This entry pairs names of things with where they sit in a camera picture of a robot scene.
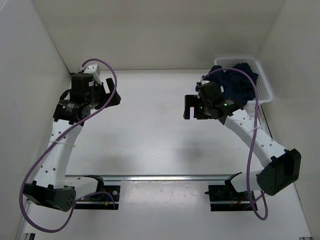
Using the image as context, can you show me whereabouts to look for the navy blue shorts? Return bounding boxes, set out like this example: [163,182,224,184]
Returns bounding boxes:
[203,65,256,107]

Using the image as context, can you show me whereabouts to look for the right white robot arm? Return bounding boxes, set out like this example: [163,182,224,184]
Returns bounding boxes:
[183,81,302,196]

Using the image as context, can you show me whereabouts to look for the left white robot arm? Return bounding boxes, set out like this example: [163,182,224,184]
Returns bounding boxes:
[22,72,121,212]

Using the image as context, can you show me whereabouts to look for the white plastic mesh basket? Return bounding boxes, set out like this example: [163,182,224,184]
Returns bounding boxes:
[214,56,273,106]

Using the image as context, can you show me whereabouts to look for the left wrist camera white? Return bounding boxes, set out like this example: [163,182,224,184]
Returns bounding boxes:
[81,63,102,85]

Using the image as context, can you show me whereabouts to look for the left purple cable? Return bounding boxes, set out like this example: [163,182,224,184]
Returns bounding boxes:
[19,58,118,231]

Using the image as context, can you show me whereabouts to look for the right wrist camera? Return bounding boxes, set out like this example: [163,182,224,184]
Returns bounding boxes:
[196,79,210,88]

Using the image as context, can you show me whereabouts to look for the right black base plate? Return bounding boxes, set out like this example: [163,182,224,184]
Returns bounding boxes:
[205,185,253,212]

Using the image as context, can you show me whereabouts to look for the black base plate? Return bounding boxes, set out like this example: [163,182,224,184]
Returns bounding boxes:
[205,185,253,212]
[75,185,121,210]

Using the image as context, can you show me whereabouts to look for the aluminium front rail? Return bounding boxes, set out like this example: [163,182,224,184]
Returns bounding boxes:
[65,173,236,183]

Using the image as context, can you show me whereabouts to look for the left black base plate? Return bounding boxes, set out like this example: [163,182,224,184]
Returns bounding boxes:
[75,185,121,210]

